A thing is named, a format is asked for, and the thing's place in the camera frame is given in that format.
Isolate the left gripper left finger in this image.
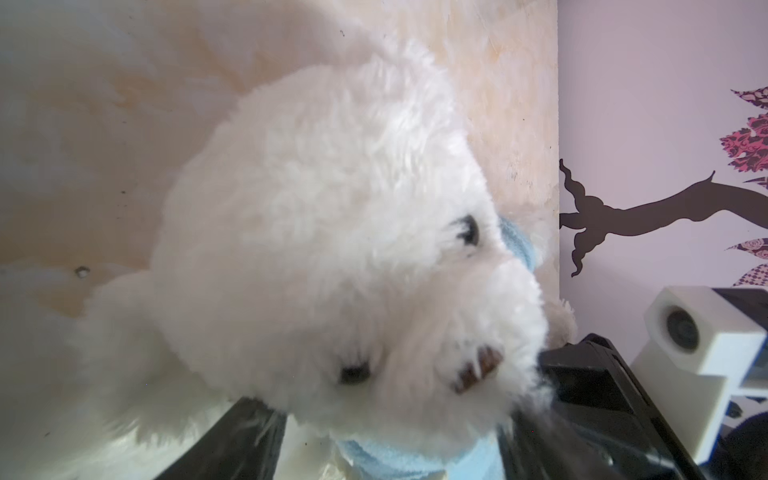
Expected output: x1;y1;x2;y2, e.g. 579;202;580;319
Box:
157;398;287;480

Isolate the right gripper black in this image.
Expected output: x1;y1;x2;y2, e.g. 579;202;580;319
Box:
539;334;767;480

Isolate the white teddy bear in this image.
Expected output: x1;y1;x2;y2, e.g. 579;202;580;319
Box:
75;38;571;460

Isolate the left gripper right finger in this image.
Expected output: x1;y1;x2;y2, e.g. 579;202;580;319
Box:
498;409;622;480

